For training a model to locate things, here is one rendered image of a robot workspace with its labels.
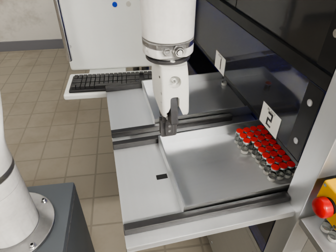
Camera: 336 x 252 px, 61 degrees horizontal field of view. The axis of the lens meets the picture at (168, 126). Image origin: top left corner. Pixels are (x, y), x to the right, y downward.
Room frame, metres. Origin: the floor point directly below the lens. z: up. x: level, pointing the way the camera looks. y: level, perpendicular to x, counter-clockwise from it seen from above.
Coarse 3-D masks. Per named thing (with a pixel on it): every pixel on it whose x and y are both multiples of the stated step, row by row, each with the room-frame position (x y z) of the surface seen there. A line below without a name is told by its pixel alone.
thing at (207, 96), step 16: (144, 80) 0.98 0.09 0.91; (192, 80) 1.03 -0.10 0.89; (208, 80) 1.04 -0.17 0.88; (192, 96) 0.92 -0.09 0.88; (208, 96) 0.92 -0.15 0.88; (224, 96) 0.92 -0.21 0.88; (192, 112) 0.81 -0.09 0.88; (208, 112) 0.77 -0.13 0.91; (224, 112) 0.78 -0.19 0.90; (240, 112) 0.80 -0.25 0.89
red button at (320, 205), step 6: (318, 198) 0.34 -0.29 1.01; (324, 198) 0.34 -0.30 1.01; (312, 204) 0.34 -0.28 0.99; (318, 204) 0.33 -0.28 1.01; (324, 204) 0.33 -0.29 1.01; (330, 204) 0.33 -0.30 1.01; (318, 210) 0.33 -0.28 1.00; (324, 210) 0.32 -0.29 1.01; (330, 210) 0.32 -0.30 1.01; (318, 216) 0.32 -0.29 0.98; (324, 216) 0.32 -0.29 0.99; (330, 216) 0.32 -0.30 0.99
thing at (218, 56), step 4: (216, 52) 0.95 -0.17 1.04; (216, 56) 0.95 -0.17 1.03; (220, 56) 0.91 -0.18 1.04; (216, 60) 0.94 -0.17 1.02; (224, 60) 0.88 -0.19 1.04; (216, 64) 0.94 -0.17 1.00; (224, 64) 0.88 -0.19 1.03; (220, 68) 0.90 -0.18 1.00; (224, 68) 0.87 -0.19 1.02; (220, 72) 0.90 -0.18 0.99
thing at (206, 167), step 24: (168, 144) 0.64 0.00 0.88; (192, 144) 0.64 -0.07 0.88; (216, 144) 0.64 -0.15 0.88; (168, 168) 0.53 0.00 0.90; (192, 168) 0.55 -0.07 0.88; (216, 168) 0.55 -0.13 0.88; (240, 168) 0.55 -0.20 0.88; (192, 192) 0.46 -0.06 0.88; (216, 192) 0.46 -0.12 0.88; (240, 192) 0.46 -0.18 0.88; (264, 192) 0.45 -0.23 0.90
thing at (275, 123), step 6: (264, 102) 0.62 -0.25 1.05; (264, 108) 0.61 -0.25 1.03; (270, 108) 0.59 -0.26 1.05; (264, 114) 0.61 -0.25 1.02; (276, 114) 0.56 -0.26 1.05; (264, 120) 0.60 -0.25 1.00; (276, 120) 0.56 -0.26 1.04; (270, 126) 0.57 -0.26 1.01; (276, 126) 0.55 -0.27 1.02; (270, 132) 0.57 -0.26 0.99; (276, 132) 0.54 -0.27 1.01
